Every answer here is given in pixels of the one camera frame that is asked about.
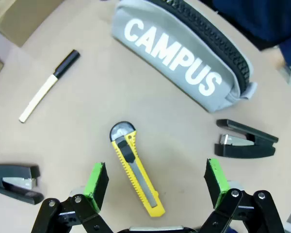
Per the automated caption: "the person torso in blue coat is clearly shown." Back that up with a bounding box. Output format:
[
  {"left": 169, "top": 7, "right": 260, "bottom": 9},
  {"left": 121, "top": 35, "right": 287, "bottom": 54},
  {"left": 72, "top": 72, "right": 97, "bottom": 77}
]
[{"left": 198, "top": 0, "right": 291, "bottom": 53}]

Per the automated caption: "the grey CAMPUS pencil case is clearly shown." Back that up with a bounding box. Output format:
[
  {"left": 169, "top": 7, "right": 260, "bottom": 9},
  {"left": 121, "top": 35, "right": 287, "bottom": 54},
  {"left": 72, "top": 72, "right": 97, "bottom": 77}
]
[{"left": 111, "top": 0, "right": 258, "bottom": 114}]

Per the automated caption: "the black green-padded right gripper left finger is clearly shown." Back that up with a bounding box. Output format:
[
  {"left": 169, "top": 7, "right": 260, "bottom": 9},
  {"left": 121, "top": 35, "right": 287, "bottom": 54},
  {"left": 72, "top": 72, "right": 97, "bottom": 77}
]
[{"left": 31, "top": 162, "right": 110, "bottom": 233}]

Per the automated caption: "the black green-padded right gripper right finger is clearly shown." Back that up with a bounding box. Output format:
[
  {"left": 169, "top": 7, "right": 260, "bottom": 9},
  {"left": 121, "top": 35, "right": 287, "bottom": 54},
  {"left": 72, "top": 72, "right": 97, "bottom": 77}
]
[{"left": 198, "top": 158, "right": 286, "bottom": 233}]

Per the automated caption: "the yellow utility knife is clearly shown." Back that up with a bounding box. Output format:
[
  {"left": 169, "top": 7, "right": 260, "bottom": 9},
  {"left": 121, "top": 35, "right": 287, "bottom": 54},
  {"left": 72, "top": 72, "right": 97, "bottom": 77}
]
[{"left": 109, "top": 121, "right": 166, "bottom": 217}]

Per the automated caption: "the cream marker with black cap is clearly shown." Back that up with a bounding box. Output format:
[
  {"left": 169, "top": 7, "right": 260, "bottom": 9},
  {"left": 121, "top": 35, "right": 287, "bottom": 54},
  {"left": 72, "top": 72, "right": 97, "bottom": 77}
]
[{"left": 18, "top": 50, "right": 81, "bottom": 124}]

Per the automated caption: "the person's left hand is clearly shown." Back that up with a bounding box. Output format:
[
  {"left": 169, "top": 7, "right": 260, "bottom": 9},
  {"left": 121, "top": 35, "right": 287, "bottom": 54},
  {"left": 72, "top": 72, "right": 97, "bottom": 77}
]
[{"left": 268, "top": 45, "right": 291, "bottom": 72}]

